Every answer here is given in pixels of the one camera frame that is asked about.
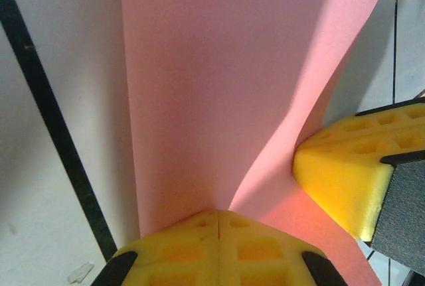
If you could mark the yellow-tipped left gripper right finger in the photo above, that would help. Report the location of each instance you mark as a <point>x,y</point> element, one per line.
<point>262,253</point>

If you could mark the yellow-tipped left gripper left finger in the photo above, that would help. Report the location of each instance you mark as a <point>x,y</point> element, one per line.
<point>179,253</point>

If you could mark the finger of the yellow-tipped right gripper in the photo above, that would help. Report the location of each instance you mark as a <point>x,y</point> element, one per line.
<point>391,118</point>
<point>345,186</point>

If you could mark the pink cloth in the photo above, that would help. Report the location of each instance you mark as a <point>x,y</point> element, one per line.
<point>216,67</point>

